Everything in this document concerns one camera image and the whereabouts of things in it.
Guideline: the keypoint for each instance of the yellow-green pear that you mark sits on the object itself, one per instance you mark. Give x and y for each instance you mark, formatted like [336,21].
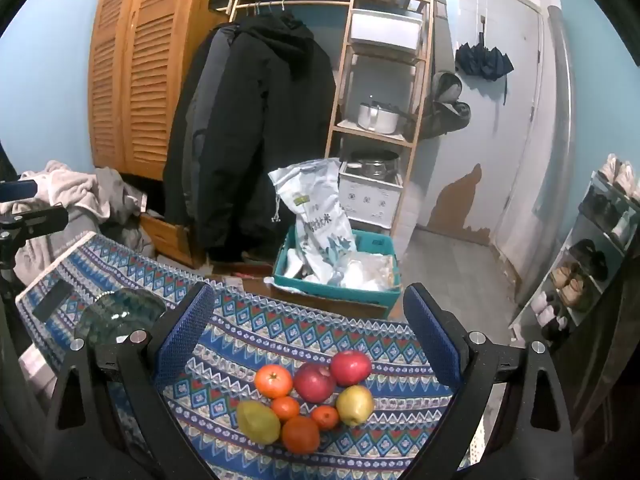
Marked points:
[258,421]
[355,405]

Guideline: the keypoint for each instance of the wooden louvered wardrobe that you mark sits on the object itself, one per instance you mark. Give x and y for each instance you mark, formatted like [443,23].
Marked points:
[140,70]

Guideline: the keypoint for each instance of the white rice bag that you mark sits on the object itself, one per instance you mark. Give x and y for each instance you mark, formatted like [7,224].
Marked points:
[315,210]

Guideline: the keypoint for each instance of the wooden drawer box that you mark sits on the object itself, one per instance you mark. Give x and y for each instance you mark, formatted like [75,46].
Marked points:
[170,237]

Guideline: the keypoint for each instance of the dark blue umbrella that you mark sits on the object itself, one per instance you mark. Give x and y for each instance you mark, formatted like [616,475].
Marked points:
[482,60]

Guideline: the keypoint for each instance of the orange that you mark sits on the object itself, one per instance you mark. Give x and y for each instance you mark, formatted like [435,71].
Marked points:
[300,434]
[273,381]

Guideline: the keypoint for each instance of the small tangerine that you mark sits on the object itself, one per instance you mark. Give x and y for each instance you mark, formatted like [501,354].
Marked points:
[325,417]
[285,408]

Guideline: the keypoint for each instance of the white storage box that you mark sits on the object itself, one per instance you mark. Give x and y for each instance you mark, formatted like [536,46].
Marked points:
[385,32]

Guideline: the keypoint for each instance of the pile of clothes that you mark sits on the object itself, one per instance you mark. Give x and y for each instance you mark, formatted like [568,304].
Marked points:
[60,185]

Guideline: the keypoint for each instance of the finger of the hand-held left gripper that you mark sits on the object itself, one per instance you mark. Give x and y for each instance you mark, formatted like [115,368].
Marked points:
[17,190]
[35,220]

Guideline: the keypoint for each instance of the dark rectangular patch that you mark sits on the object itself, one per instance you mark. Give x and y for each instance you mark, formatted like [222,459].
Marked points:
[52,300]

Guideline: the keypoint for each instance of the red apple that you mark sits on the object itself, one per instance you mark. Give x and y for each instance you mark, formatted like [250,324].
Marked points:
[350,367]
[314,382]

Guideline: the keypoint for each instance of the group of shoes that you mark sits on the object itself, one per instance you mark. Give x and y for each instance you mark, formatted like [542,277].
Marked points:
[580,280]

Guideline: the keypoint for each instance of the grey jacket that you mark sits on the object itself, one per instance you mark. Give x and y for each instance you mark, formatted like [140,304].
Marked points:
[202,110]

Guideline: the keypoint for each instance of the steel pot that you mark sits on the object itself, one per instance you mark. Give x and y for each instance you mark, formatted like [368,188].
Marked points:
[375,165]

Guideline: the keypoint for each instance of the blue patterned tablecloth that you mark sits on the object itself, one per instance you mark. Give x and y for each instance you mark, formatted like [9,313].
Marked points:
[300,330]

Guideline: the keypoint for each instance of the brown cardboard box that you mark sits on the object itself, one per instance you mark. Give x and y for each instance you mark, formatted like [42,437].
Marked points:
[320,307]

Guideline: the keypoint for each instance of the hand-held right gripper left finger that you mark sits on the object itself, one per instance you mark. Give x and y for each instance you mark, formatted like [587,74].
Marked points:
[185,335]

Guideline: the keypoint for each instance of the white patterned box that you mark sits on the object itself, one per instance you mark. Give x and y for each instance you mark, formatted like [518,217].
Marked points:
[370,200]

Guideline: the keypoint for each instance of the white door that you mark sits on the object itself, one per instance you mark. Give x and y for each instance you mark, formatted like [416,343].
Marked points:
[490,110]

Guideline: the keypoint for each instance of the grey clothes pile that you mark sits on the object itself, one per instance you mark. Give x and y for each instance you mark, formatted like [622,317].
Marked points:
[122,200]

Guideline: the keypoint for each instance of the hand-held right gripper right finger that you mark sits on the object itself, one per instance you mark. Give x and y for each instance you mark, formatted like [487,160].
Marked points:
[432,335]

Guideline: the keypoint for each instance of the grey metal pipe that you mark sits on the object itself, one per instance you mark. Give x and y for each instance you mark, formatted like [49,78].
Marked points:
[562,135]

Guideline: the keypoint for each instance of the dark glass bowl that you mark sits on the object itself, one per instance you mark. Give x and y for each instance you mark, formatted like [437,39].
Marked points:
[120,315]

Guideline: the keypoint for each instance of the olive hanging jacket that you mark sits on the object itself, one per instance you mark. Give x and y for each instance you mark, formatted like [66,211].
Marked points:
[445,110]

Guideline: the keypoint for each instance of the black hooded coat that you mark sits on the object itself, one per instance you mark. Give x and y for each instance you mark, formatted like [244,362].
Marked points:
[270,125]

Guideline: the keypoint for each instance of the clear plastic bag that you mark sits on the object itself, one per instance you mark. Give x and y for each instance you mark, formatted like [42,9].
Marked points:
[365,270]

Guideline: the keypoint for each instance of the teal plastic basket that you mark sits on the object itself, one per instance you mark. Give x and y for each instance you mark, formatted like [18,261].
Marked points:
[340,297]

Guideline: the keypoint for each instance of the shoe rack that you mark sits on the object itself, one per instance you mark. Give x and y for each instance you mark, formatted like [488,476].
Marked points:
[565,255]

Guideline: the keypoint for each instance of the white cooking pot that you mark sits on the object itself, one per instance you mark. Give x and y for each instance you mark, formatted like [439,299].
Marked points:
[377,117]

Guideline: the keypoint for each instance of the wooden shelf rack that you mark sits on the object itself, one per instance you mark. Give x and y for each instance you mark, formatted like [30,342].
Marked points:
[345,90]

